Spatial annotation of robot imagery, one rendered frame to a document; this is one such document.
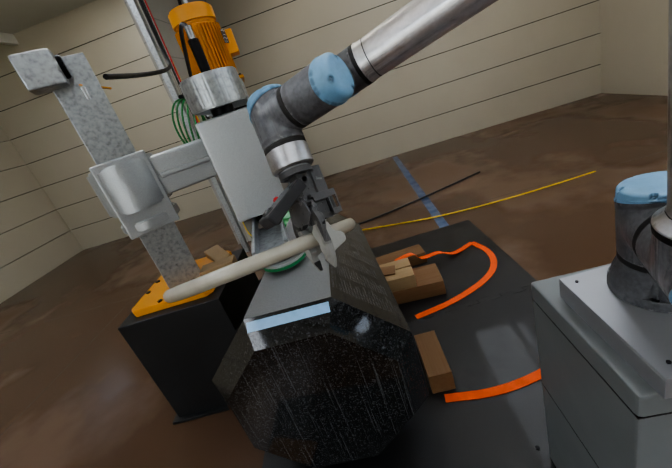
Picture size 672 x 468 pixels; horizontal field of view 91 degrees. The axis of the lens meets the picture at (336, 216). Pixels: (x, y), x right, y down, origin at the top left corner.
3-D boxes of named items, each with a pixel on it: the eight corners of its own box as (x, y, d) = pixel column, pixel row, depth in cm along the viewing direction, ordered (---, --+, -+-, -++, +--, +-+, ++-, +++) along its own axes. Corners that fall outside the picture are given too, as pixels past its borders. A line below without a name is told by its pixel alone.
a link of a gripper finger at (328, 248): (360, 253, 65) (337, 213, 67) (338, 264, 62) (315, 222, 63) (352, 258, 68) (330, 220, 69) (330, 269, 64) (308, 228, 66)
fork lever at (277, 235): (248, 214, 170) (245, 205, 168) (284, 200, 172) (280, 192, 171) (246, 270, 105) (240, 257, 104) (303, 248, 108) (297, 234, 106)
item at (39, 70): (16, 96, 142) (-7, 59, 136) (48, 95, 158) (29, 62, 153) (58, 81, 140) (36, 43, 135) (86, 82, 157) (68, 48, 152)
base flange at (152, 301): (131, 319, 184) (126, 312, 182) (169, 273, 230) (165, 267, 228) (212, 295, 180) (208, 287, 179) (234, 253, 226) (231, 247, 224)
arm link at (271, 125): (266, 76, 62) (233, 103, 67) (291, 137, 62) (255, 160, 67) (296, 85, 70) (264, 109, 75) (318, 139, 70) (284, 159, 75)
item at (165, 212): (110, 247, 176) (65, 175, 161) (143, 222, 208) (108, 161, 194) (170, 228, 173) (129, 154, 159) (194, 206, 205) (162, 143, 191)
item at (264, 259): (202, 286, 105) (199, 277, 105) (343, 229, 112) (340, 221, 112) (119, 326, 57) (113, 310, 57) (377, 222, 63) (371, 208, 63)
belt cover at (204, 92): (215, 122, 208) (203, 95, 202) (253, 109, 211) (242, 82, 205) (189, 128, 119) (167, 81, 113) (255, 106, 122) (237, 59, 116)
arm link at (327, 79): (340, 45, 64) (294, 80, 70) (319, 49, 55) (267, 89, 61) (364, 89, 67) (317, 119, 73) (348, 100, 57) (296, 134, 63)
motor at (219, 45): (200, 96, 199) (168, 23, 185) (249, 80, 203) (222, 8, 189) (193, 93, 173) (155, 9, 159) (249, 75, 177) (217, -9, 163)
